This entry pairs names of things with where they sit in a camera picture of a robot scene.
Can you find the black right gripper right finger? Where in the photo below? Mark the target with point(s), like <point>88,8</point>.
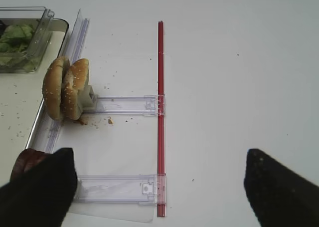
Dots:
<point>278,196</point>

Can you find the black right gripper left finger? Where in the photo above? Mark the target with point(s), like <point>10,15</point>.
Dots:
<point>42,196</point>

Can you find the green lettuce leaves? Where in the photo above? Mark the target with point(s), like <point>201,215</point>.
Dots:
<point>15,39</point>

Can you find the metal serving tray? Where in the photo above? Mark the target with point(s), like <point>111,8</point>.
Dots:
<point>20,93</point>

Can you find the left sesame bun half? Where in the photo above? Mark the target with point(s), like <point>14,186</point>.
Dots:
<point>52,86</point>

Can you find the sesame bun half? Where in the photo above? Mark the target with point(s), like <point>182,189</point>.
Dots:
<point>52,86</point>
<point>76,78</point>

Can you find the clear pusher track lower right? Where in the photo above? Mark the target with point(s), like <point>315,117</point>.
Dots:
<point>140,189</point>

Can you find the clear pusher track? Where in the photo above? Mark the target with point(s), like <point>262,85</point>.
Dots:
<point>140,189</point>
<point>149,105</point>

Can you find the white pusher block upper right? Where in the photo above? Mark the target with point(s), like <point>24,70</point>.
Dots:
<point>87,98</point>

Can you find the right sesame bun half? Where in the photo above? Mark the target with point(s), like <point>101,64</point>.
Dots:
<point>76,78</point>

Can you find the clear pusher track upper right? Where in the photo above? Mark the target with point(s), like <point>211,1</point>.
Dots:
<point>149,105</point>

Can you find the clear divider strip right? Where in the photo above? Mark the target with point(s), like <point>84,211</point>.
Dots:
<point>45,130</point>

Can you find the clear plastic salad container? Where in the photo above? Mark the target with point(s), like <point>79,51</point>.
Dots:
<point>41,19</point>

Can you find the red plastic rail right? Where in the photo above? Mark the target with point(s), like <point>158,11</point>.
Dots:
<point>161,208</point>

